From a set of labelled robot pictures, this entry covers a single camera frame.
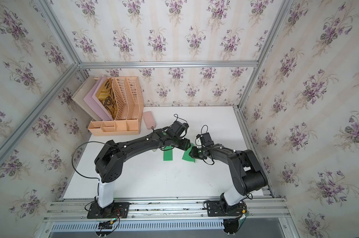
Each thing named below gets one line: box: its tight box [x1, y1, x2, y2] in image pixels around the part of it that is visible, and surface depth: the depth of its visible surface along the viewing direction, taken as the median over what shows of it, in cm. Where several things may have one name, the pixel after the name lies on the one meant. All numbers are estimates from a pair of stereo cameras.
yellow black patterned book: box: [96, 77, 119, 120], surface depth 103 cm
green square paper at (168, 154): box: [163, 145, 174, 162], surface depth 95 cm
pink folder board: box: [83, 75, 115, 121], surface depth 92 cm
